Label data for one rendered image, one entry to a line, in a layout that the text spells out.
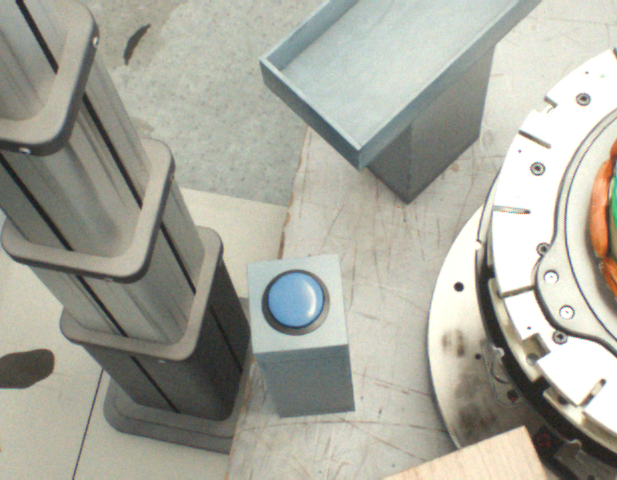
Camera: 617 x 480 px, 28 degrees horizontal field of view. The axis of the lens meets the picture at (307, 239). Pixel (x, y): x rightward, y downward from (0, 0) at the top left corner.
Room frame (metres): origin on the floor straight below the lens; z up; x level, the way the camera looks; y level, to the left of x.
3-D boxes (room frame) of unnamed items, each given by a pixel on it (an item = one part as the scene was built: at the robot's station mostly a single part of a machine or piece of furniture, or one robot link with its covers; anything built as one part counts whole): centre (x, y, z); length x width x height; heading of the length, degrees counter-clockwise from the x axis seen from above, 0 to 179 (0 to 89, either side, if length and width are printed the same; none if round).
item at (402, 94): (0.47, -0.12, 0.92); 0.25 x 0.11 x 0.28; 125
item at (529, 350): (0.21, -0.14, 1.05); 0.08 x 0.02 x 0.01; 10
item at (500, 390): (0.23, -0.15, 0.81); 0.07 x 0.03 x 0.01; 2
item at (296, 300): (0.26, 0.02, 1.04); 0.04 x 0.04 x 0.01
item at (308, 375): (0.26, 0.02, 0.91); 0.07 x 0.07 x 0.25; 85
